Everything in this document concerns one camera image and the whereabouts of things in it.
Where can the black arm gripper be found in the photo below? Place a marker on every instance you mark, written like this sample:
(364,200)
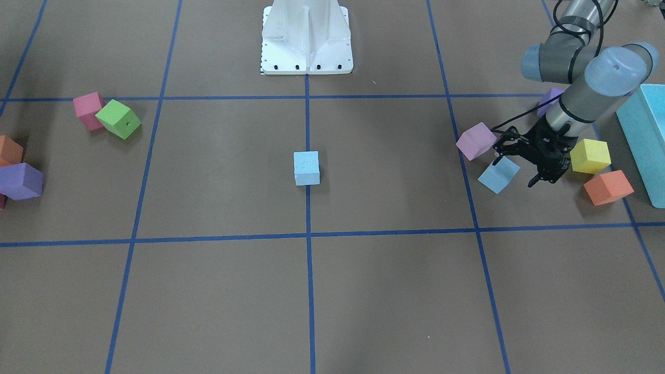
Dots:
(540,139)

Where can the light blue foam block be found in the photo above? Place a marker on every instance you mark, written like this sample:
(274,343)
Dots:
(497,177)
(306,168)

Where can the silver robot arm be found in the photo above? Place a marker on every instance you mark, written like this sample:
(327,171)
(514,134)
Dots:
(597,77)

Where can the lilac pink foam block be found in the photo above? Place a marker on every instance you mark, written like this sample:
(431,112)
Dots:
(476,141)

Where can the yellow foam block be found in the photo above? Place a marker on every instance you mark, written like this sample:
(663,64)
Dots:
(590,156)

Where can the purple foam block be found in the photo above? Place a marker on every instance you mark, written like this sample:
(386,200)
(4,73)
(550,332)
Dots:
(548,98)
(21,181)

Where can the orange foam block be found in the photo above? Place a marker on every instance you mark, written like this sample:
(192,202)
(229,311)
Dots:
(608,187)
(11,152)

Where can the blue plastic tray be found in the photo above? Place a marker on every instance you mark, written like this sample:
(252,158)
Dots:
(642,120)

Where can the pink foam block near green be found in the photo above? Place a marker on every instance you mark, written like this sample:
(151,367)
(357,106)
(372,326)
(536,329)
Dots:
(86,108)

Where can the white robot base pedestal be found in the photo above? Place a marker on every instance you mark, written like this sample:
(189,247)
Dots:
(306,37)

